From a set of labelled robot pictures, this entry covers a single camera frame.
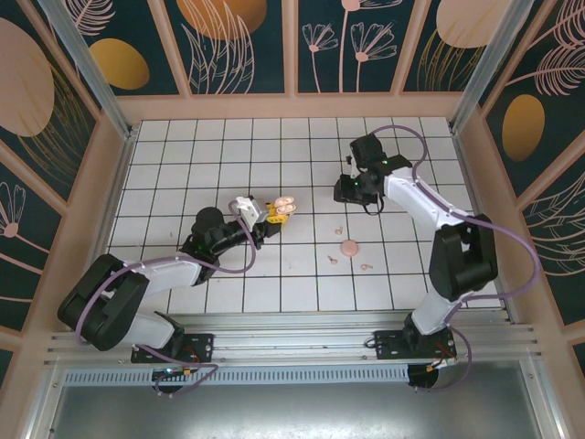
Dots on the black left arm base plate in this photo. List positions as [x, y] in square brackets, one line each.
[201, 345]

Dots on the grey metal sheet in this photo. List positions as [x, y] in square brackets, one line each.
[292, 411]

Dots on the yellow power connector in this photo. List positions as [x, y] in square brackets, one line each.
[187, 373]
[432, 367]

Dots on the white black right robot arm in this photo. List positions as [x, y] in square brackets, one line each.
[461, 256]

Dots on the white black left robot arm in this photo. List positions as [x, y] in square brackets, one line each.
[169, 274]

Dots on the aluminium frame post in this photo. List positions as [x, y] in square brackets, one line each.
[90, 59]
[496, 59]

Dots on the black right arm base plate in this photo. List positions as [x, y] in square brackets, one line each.
[388, 344]

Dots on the pink earbud charging case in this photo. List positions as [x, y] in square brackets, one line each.
[287, 201]
[350, 248]

